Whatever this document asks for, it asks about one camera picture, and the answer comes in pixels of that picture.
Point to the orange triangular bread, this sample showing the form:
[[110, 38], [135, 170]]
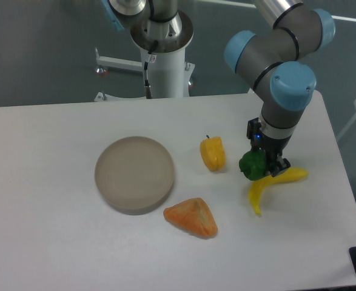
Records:
[[193, 216]]

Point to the beige round plate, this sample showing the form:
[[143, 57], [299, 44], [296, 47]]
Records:
[[135, 175]]

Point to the green bell pepper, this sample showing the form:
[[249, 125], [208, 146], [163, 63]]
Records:
[[253, 165]]

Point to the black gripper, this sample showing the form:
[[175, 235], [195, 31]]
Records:
[[272, 140]]

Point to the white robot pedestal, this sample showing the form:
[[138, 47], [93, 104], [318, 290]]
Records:
[[162, 46]]

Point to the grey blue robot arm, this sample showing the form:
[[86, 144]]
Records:
[[270, 65]]

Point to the yellow bell pepper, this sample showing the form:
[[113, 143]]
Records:
[[212, 153]]

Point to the yellow banana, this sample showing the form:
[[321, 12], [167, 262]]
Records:
[[258, 187]]

